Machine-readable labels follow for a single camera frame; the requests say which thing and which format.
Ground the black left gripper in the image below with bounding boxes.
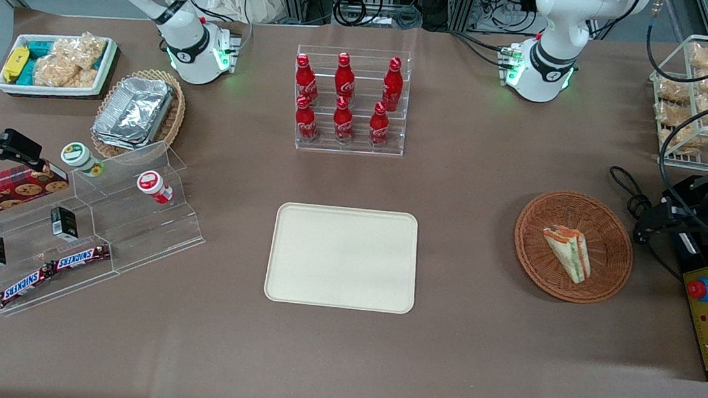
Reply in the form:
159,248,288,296
634,192,702,249

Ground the plastic-wrapped triangle sandwich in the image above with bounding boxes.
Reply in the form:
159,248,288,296
538,224,596,286

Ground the round brown wicker basket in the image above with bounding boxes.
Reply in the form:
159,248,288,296
509,187,638,308

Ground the aluminium foil tray stack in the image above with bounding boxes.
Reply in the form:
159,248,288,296
91,74,176,153

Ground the oval wicker basket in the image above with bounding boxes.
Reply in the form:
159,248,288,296
89,64,190,166

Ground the beige rectangular tray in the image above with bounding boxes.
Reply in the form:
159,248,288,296
263,201,423,315

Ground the red Walkers cookie box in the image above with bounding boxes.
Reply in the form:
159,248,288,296
0,158,71,231

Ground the green-lid white cup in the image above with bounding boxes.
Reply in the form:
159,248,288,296
59,141,107,178

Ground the bagged rice cracker snack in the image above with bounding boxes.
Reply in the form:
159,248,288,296
52,31,108,73
33,52,100,92

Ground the yellow snack pack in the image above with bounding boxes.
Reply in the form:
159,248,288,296
2,45,30,84

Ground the white rectangular snack bin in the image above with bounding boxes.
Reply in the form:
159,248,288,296
0,28,120,105

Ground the Snickers chocolate bar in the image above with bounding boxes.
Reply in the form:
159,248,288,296
53,239,114,277
0,260,58,313

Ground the red-lid white cup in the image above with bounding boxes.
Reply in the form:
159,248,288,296
135,169,176,205

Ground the clear acrylic stepped display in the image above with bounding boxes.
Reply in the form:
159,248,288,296
0,126,214,333

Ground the red Coca-Cola bottle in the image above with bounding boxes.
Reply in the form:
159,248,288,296
331,96,358,145
292,52,321,105
380,56,405,111
368,101,393,148
292,94,321,144
333,52,358,103

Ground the clear acrylic bottle rack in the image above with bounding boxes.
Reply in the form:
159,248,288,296
288,42,414,159

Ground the black coiled cable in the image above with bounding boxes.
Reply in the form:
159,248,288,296
605,165,656,220

